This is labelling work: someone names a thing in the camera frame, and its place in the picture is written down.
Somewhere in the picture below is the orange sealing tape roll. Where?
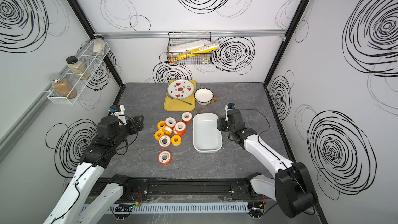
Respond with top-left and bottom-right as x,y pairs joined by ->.
181,112 -> 193,123
173,121 -> 187,136
159,135 -> 171,148
165,117 -> 177,129
158,150 -> 172,166

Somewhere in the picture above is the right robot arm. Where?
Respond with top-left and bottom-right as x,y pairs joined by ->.
217,103 -> 318,218

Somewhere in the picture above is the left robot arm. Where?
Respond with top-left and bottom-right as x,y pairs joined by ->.
45,115 -> 144,224

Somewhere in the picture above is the yellow sealing tape roll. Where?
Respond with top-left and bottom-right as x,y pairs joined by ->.
154,130 -> 165,141
157,121 -> 166,130
171,135 -> 181,146
163,126 -> 173,135

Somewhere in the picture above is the white storage box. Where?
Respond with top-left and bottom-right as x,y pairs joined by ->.
193,113 -> 223,154

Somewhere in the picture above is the yellow white foil box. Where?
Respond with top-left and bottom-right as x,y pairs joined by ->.
167,39 -> 220,65

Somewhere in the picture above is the yellow plastic tray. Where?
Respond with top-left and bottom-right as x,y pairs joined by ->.
164,80 -> 197,112

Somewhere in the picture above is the purple teal fork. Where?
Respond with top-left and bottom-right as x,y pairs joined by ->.
166,93 -> 193,105

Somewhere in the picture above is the white scalloped bowl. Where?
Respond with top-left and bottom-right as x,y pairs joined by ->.
194,88 -> 214,105

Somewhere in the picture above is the watermelon pattern plate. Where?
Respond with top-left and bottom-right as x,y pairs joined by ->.
167,79 -> 194,100

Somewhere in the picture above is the black lid spice jar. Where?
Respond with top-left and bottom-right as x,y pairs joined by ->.
66,56 -> 91,80

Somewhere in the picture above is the brown spice jar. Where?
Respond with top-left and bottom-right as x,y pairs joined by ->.
49,74 -> 77,99

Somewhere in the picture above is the white spice jar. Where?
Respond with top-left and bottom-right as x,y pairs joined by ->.
93,36 -> 105,56

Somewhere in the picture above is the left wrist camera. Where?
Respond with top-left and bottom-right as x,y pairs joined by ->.
109,105 -> 126,125

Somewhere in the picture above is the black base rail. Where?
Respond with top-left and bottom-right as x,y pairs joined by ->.
83,177 -> 268,201

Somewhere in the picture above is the white wire spice rack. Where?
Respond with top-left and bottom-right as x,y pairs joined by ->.
47,38 -> 112,111

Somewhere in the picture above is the white slotted cable duct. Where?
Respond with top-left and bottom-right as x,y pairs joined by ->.
106,202 -> 249,215

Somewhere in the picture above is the black wire basket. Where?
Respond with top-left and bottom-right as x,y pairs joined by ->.
166,31 -> 212,65

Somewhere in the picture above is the aluminium wall rail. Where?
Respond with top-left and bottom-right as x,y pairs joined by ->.
94,29 -> 287,39

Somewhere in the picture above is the black corner frame post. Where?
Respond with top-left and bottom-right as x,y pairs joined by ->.
67,0 -> 125,88

